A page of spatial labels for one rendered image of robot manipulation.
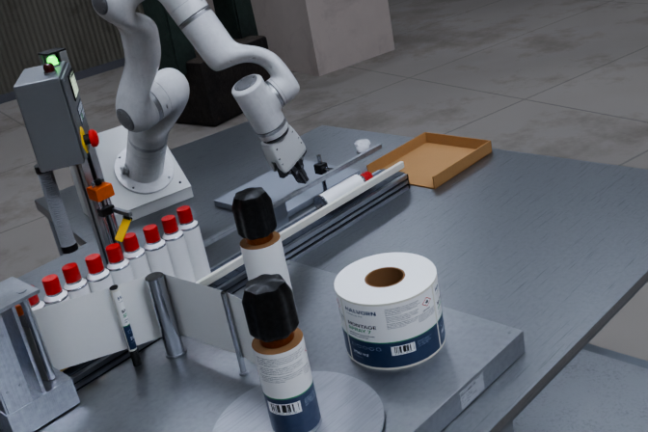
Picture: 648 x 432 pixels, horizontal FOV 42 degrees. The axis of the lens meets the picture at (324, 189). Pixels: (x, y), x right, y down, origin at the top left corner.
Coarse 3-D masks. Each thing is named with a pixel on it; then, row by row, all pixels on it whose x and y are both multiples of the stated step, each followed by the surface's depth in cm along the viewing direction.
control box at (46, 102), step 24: (24, 72) 181; (24, 96) 171; (48, 96) 172; (72, 96) 178; (24, 120) 172; (48, 120) 173; (72, 120) 175; (48, 144) 175; (72, 144) 176; (48, 168) 177
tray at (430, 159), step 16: (416, 144) 279; (432, 144) 280; (448, 144) 276; (464, 144) 271; (480, 144) 267; (384, 160) 268; (400, 160) 272; (416, 160) 269; (432, 160) 267; (448, 160) 264; (464, 160) 255; (416, 176) 257; (432, 176) 245; (448, 176) 251
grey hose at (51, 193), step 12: (36, 168) 181; (48, 180) 183; (48, 192) 184; (48, 204) 185; (60, 204) 185; (60, 216) 186; (60, 228) 187; (60, 240) 188; (72, 240) 189; (72, 252) 189
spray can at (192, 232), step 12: (180, 216) 198; (192, 216) 200; (180, 228) 199; (192, 228) 199; (192, 240) 200; (192, 252) 201; (204, 252) 203; (192, 264) 202; (204, 264) 203; (204, 276) 204
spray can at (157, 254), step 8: (152, 224) 193; (144, 232) 192; (152, 232) 191; (152, 240) 192; (160, 240) 193; (144, 248) 193; (152, 248) 192; (160, 248) 192; (152, 256) 192; (160, 256) 193; (168, 256) 194; (152, 264) 193; (160, 264) 193; (168, 264) 194; (152, 272) 194; (168, 272) 195
